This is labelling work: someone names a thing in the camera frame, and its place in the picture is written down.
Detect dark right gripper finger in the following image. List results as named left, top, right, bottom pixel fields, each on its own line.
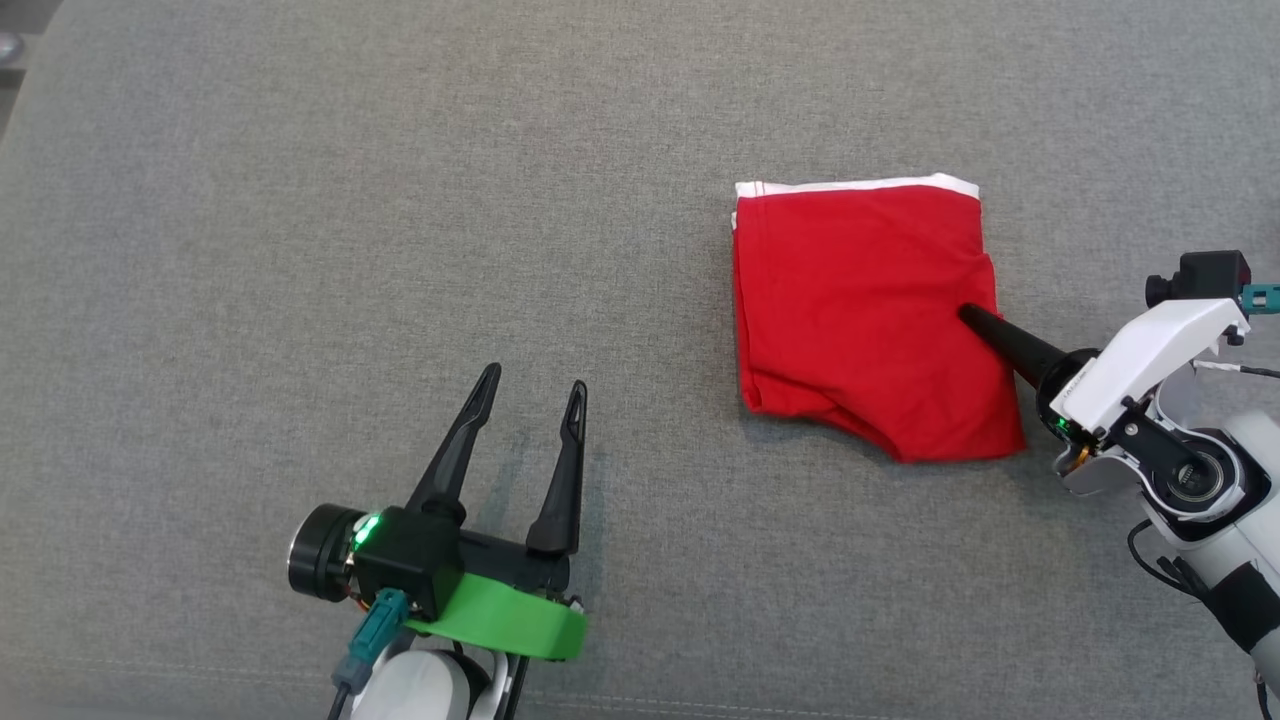
left=958, top=304, right=1076, bottom=401

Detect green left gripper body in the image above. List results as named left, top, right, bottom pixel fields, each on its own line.
left=405, top=530, right=589, bottom=661

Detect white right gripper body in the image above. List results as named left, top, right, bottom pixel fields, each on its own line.
left=1040, top=297, right=1251, bottom=451

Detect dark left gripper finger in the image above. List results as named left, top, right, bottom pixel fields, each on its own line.
left=526, top=380, right=589, bottom=557
left=405, top=363, right=502, bottom=523

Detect red white basketball shorts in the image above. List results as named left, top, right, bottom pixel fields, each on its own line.
left=732, top=173, right=1028, bottom=464

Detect grey fabric sofa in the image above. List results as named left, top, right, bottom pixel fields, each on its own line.
left=0, top=0, right=1280, bottom=720

